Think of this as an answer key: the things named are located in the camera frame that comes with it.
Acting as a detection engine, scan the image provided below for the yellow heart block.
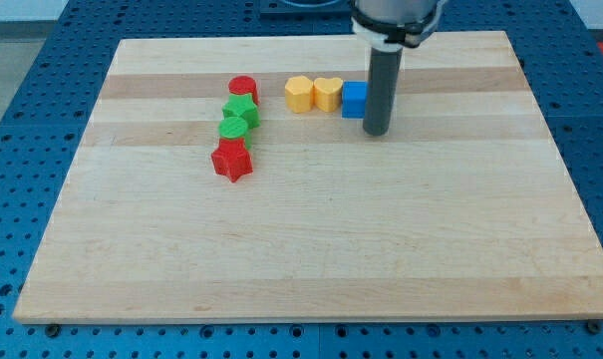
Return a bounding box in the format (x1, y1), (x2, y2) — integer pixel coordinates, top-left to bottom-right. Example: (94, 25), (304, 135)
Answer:
(313, 77), (344, 112)

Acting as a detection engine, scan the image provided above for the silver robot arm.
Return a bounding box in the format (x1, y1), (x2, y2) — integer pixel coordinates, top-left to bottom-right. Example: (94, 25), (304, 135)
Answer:
(351, 0), (447, 137)

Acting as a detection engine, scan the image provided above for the green cylinder block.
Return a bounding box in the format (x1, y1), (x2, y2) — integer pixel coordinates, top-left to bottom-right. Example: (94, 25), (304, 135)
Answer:
(218, 117), (252, 150)

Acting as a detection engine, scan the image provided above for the green star block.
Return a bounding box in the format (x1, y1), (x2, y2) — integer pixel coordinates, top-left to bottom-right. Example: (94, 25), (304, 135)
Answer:
(222, 94), (260, 129)

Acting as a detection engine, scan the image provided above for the red cylinder block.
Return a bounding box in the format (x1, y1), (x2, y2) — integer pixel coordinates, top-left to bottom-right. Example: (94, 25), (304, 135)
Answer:
(227, 75), (259, 105)

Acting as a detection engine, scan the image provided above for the blue cube block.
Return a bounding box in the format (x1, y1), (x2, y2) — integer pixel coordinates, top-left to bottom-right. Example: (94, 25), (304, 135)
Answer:
(342, 81), (367, 119)

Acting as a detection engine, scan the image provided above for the red star block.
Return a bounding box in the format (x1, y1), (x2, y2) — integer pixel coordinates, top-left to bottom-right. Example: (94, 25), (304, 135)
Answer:
(211, 138), (253, 182)

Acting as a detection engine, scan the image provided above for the yellow hexagon block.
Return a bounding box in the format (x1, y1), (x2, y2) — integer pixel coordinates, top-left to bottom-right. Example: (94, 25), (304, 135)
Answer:
(284, 76), (314, 113)

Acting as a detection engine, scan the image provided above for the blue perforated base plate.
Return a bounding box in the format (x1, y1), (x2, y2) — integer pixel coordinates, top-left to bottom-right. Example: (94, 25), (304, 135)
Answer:
(0, 1), (603, 358)

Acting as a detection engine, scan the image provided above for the wooden board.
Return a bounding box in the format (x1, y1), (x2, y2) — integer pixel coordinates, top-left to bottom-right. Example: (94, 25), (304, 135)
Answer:
(13, 31), (603, 324)

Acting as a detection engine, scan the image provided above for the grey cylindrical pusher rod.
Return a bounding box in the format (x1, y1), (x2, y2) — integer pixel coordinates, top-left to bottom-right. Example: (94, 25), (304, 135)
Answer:
(363, 48), (403, 137)

